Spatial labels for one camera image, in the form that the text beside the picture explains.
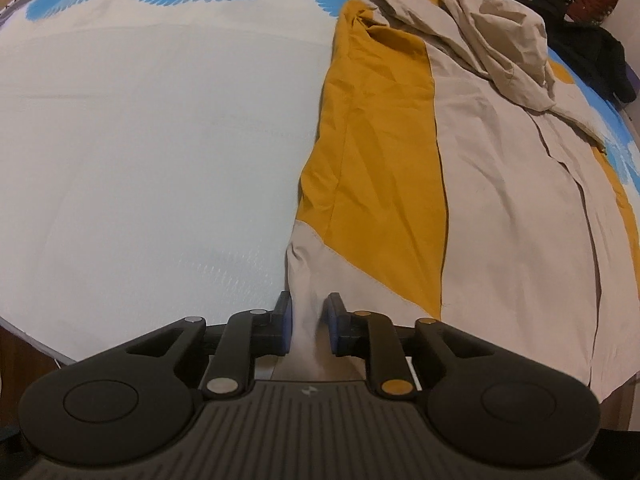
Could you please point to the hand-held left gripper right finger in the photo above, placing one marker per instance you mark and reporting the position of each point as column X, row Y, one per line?
column 331, row 327

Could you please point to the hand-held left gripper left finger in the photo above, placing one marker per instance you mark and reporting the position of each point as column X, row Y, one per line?
column 287, row 327

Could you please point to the beige and mustard hooded jacket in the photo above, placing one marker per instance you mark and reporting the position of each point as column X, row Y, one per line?
column 500, row 185

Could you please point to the black jacket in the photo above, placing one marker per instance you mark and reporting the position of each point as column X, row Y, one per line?
column 585, row 45

